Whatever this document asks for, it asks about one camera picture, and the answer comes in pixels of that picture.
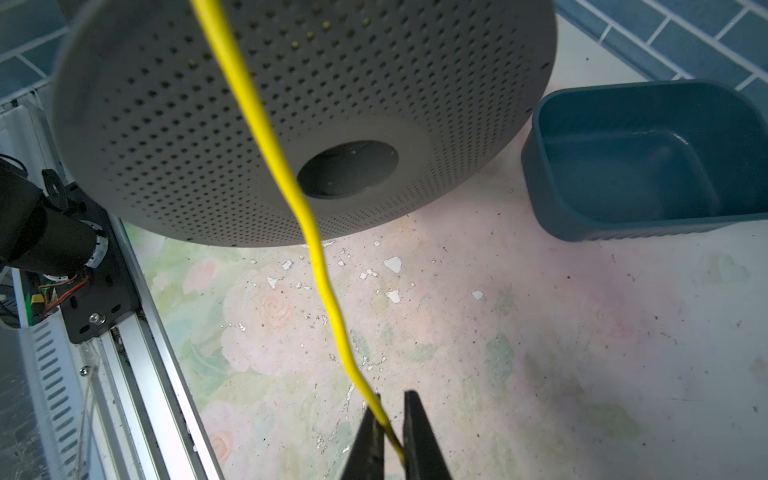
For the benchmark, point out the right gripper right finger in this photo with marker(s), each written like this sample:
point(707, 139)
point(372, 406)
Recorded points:
point(424, 459)

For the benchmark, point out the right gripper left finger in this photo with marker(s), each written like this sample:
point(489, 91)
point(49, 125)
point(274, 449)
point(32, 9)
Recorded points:
point(366, 456)

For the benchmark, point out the grey cable spool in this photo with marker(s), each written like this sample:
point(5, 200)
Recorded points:
point(380, 107)

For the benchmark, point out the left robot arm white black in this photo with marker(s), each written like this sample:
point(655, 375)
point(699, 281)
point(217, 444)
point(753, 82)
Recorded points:
point(40, 232)

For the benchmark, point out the teal plastic bin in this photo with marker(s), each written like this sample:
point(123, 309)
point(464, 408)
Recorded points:
point(645, 159)

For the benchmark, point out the white slotted cable duct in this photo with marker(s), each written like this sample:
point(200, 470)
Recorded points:
point(62, 432)

